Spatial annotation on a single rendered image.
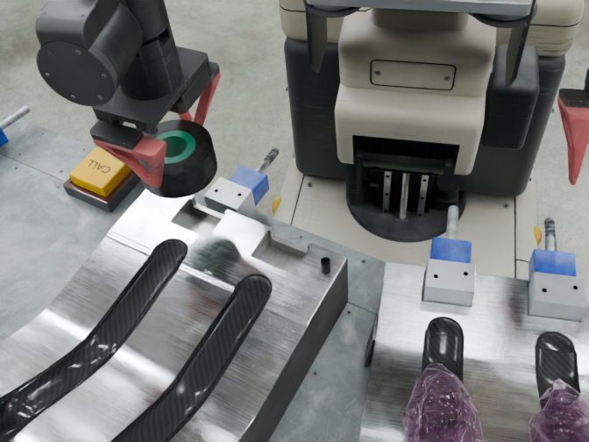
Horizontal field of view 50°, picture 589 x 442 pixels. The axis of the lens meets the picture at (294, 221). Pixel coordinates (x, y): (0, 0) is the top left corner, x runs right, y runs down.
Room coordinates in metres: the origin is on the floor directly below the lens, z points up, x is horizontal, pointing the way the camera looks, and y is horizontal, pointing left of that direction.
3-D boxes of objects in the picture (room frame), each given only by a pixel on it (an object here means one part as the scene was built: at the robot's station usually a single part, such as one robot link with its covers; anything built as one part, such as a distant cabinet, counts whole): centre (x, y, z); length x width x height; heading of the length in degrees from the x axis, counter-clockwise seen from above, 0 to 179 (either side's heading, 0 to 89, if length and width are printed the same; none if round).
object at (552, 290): (0.37, -0.27, 0.86); 0.13 x 0.05 x 0.05; 163
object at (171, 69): (0.46, 0.11, 1.11); 0.10 x 0.07 x 0.07; 151
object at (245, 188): (0.57, 0.05, 0.83); 0.13 x 0.05 x 0.05; 144
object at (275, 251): (0.41, 0.02, 0.87); 0.05 x 0.05 x 0.04; 56
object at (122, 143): (0.44, 0.13, 1.04); 0.07 x 0.07 x 0.09; 61
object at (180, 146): (0.46, 0.11, 0.99); 0.08 x 0.08 x 0.04
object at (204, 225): (0.47, 0.11, 0.87); 0.05 x 0.05 x 0.04; 56
